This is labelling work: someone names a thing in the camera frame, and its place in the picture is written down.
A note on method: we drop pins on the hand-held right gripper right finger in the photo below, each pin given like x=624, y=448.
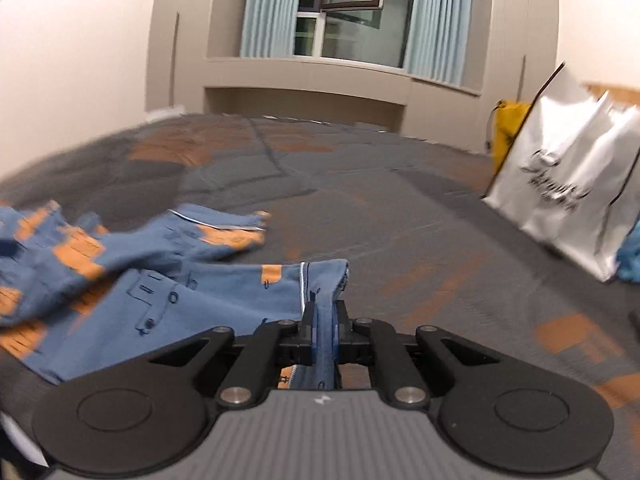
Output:
x=342, y=332

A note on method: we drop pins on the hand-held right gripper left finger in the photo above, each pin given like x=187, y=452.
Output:
x=308, y=332

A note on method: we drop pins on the blue orange print pants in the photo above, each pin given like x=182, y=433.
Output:
x=150, y=270

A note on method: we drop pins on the grey orange quilted mattress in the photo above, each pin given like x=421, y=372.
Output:
x=375, y=210

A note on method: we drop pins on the beige window cabinet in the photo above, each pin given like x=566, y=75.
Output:
x=310, y=82

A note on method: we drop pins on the yellow shopping bag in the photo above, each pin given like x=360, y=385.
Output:
x=510, y=130

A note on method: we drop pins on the white shopping bag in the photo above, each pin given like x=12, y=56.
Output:
x=565, y=175

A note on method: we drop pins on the blue cloth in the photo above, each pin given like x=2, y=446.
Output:
x=630, y=260

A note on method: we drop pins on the tall beige wardrobe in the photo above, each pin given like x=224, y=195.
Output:
x=515, y=35
x=185, y=35

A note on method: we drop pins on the dark framed window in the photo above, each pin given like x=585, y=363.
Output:
x=350, y=10

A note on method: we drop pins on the light blue curtain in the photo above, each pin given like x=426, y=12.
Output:
x=270, y=10
x=440, y=20

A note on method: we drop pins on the wood and grey padded headboard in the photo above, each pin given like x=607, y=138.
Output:
x=620, y=94

